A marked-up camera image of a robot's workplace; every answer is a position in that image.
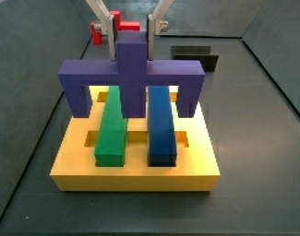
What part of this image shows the red comb-shaped block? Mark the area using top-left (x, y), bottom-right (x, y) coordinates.
top-left (90, 10), bottom-right (141, 45)

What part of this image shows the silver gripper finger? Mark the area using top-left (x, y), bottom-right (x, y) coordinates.
top-left (148, 0), bottom-right (174, 60)
top-left (86, 0), bottom-right (117, 60)

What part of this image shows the yellow slotted board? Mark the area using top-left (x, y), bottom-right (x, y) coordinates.
top-left (50, 87), bottom-right (220, 192)

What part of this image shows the green bar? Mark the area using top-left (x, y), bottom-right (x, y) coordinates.
top-left (94, 87), bottom-right (128, 167)

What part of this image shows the black angle fixture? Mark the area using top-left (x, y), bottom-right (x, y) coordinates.
top-left (170, 46), bottom-right (219, 72)

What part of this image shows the blue bar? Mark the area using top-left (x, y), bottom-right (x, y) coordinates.
top-left (148, 87), bottom-right (177, 167)

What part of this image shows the purple comb-shaped block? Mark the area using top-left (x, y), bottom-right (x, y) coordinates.
top-left (58, 30), bottom-right (205, 118)

